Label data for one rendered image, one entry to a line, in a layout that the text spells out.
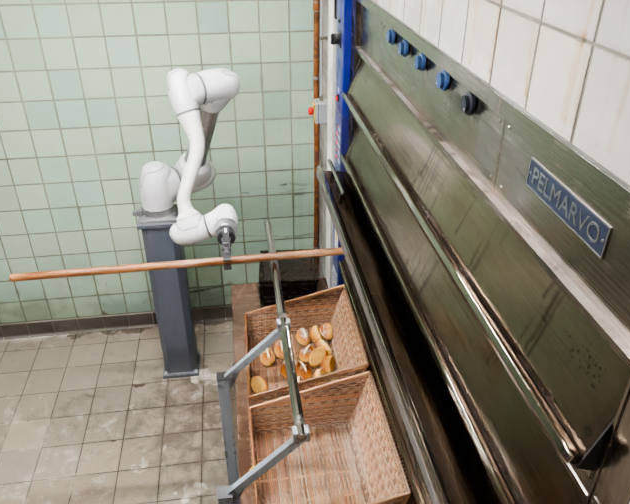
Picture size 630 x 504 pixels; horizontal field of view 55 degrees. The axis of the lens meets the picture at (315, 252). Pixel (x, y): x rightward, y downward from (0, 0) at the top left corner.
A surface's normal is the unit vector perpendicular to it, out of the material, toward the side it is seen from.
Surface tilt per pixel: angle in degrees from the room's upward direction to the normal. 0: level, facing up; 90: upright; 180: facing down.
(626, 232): 90
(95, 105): 90
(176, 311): 90
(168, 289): 90
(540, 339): 70
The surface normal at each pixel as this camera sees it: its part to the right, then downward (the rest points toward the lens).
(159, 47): 0.14, 0.52
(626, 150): -0.99, 0.07
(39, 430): 0.00, -0.85
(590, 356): -0.93, -0.22
